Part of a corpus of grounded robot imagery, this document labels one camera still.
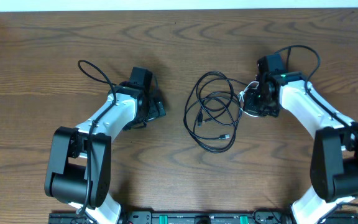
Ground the white usb cable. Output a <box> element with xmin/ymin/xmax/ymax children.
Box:
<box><xmin>238</xmin><ymin>80</ymin><xmax>260</xmax><ymax>118</ymax></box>

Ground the black usb cable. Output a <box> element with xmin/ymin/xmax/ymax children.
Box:
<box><xmin>183</xmin><ymin>70</ymin><xmax>248</xmax><ymax>154</ymax></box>

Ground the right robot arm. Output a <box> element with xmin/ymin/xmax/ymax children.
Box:
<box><xmin>242</xmin><ymin>54</ymin><xmax>358</xmax><ymax>223</ymax></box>

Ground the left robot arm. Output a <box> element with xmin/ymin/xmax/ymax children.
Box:
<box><xmin>44</xmin><ymin>67</ymin><xmax>165</xmax><ymax>223</ymax></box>

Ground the right camera cable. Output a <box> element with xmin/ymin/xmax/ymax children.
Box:
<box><xmin>273</xmin><ymin>44</ymin><xmax>358</xmax><ymax>208</ymax></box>

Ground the camera cable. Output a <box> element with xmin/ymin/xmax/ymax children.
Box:
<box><xmin>273</xmin><ymin>44</ymin><xmax>358</xmax><ymax>208</ymax></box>
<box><xmin>75</xmin><ymin>59</ymin><xmax>117</xmax><ymax>218</ymax></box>

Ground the left camera cable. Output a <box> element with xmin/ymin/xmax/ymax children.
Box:
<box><xmin>75</xmin><ymin>59</ymin><xmax>117</xmax><ymax>218</ymax></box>

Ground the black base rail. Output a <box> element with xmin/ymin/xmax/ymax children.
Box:
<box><xmin>47</xmin><ymin>210</ymin><xmax>358</xmax><ymax>224</ymax></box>

